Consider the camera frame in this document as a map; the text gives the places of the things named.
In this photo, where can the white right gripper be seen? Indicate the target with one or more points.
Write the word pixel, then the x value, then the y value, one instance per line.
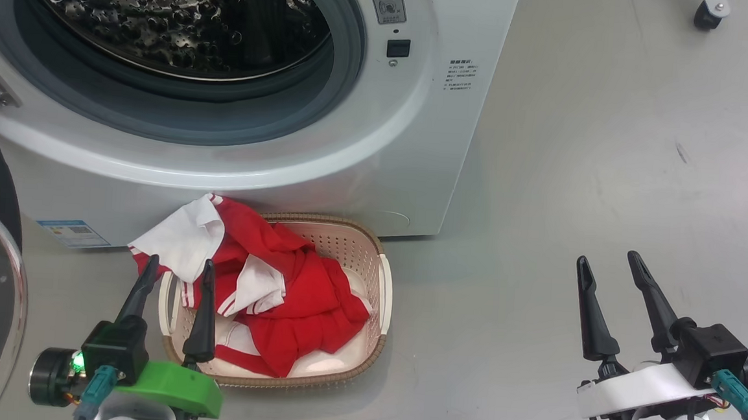
pixel 642 389

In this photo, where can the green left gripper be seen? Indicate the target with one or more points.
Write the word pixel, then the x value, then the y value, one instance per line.
pixel 175 389

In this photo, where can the red and white jersey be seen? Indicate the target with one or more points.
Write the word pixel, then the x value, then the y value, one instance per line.
pixel 303 309

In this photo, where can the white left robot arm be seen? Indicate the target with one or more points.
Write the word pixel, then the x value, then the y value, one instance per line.
pixel 134 416

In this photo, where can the left gripper black motor cylinder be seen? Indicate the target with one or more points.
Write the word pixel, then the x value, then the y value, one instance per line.
pixel 52 377

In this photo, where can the cream perforated plastic laundry basket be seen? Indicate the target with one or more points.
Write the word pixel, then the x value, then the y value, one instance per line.
pixel 352 241

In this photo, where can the white front-load washing machine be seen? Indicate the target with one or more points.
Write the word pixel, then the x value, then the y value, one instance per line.
pixel 364 164

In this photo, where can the stainless steel washer drum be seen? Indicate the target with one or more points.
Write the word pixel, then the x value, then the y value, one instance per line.
pixel 165 22

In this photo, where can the printed warning text label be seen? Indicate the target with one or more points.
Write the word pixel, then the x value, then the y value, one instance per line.
pixel 463 76

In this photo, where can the black door lock socket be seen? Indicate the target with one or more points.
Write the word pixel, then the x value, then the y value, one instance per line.
pixel 398 48

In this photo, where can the grey instruction sticker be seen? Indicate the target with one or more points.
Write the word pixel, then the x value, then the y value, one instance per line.
pixel 385 0

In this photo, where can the blue energy label sticker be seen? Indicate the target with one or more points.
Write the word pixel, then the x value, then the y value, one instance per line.
pixel 74 233

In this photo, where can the black caster wheel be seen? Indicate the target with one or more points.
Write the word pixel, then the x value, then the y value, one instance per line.
pixel 709 13

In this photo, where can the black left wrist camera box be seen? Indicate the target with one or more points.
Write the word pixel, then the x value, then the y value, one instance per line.
pixel 115 350

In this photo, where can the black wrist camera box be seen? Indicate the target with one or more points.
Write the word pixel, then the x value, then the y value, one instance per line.
pixel 709 350
pixel 115 350

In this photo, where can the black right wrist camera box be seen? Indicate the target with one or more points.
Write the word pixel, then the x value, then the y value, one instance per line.
pixel 709 350

